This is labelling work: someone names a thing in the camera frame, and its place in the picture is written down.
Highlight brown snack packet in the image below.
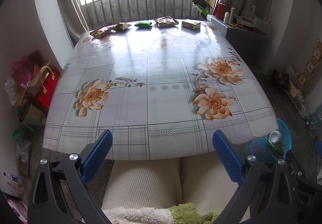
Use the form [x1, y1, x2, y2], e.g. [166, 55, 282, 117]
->
[89, 26, 117, 39]

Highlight grey cabinet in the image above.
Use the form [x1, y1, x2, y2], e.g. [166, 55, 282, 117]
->
[206, 13, 267, 66]

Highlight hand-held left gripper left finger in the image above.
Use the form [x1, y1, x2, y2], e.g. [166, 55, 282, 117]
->
[28, 130, 114, 224]

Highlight green flat item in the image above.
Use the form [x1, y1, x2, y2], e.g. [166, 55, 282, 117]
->
[196, 5, 210, 17]

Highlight blue plastic wastebasket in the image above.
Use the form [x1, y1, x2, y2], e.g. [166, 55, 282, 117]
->
[248, 118, 292, 164]

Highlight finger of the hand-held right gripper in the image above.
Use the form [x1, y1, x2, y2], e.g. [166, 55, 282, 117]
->
[286, 149, 306, 179]

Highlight clear plastic bag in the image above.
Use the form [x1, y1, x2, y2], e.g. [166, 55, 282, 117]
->
[4, 77, 21, 107]

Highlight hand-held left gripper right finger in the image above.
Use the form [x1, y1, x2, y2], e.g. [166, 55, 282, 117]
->
[212, 130, 299, 224]

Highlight white appliance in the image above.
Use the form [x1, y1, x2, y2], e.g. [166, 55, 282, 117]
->
[0, 171, 24, 195]

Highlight red gift bag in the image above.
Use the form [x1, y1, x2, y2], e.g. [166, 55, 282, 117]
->
[34, 67, 62, 114]

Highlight pink slippers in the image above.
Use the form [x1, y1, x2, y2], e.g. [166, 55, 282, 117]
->
[6, 198, 29, 224]

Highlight beige paper gift bag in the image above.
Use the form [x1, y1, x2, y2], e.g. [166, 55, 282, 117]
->
[25, 61, 55, 96]

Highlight small cardboard box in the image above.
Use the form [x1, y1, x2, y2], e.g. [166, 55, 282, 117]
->
[181, 19, 201, 30]

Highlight green plastic bag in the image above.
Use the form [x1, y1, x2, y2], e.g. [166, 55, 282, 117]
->
[12, 127, 34, 143]

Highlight green labelled packet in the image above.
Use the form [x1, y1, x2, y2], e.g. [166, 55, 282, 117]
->
[267, 139, 283, 154]

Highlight person's left leg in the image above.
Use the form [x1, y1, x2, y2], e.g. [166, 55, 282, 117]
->
[101, 158, 182, 211]

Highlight crumpled beige snack packet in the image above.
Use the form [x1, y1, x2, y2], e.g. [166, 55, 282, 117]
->
[154, 16, 179, 28]

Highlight pale green plastic basket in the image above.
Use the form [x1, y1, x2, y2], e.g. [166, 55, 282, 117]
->
[253, 16, 271, 33]

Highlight green fluffy blanket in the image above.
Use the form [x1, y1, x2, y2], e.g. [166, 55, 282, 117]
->
[168, 202, 222, 224]

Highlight white fluffy blanket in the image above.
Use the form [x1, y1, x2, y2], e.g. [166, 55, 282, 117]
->
[102, 206, 174, 224]

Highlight tan snack packet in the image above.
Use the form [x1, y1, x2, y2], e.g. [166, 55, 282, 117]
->
[112, 22, 132, 32]

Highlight pile of packets and bags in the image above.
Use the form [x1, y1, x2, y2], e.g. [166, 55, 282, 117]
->
[273, 64, 310, 119]

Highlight red thermos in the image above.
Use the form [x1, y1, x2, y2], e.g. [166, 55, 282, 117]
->
[215, 0, 226, 20]

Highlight pink bag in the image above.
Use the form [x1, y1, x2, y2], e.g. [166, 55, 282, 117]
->
[11, 56, 35, 84]

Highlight patterned board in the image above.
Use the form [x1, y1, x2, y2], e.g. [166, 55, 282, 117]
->
[293, 39, 322, 89]

